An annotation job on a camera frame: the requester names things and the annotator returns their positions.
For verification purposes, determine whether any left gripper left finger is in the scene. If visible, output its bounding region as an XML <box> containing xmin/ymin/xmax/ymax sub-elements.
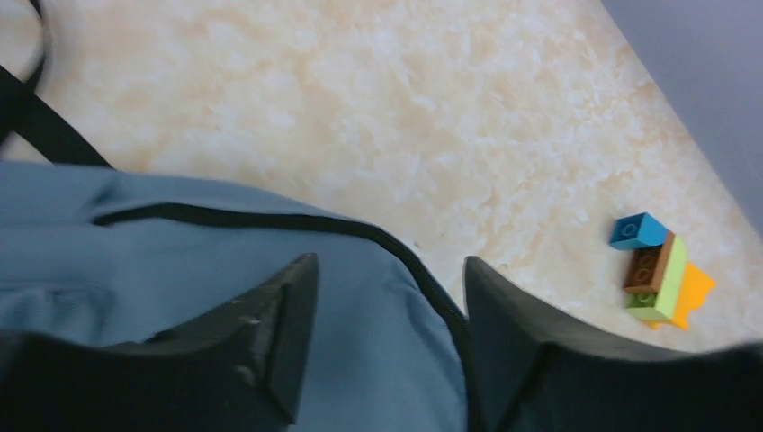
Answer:
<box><xmin>1</xmin><ymin>254</ymin><xmax>319</xmax><ymax>431</ymax></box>

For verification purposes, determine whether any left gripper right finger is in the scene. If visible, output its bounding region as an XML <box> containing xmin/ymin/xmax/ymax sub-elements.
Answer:
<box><xmin>464</xmin><ymin>256</ymin><xmax>762</xmax><ymax>431</ymax></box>

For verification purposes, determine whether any blue grey backpack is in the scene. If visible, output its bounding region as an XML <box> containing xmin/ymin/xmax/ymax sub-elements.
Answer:
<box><xmin>1</xmin><ymin>33</ymin><xmax>483</xmax><ymax>431</ymax></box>

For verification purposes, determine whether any colourful block stack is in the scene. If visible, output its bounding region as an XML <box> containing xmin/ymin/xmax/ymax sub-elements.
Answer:
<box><xmin>609</xmin><ymin>212</ymin><xmax>715</xmax><ymax>330</ymax></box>

